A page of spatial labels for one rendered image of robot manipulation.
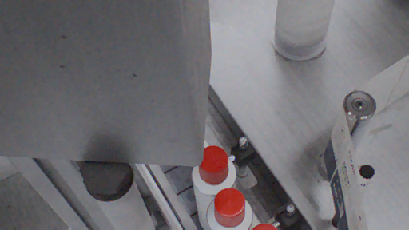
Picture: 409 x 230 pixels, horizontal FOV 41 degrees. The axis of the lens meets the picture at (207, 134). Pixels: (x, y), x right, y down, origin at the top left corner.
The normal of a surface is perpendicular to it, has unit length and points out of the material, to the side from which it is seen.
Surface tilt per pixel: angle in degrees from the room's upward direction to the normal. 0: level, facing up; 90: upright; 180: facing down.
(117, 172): 0
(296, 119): 0
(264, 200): 0
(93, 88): 90
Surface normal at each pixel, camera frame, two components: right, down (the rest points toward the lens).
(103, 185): -0.04, -0.44
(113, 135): -0.07, 0.89
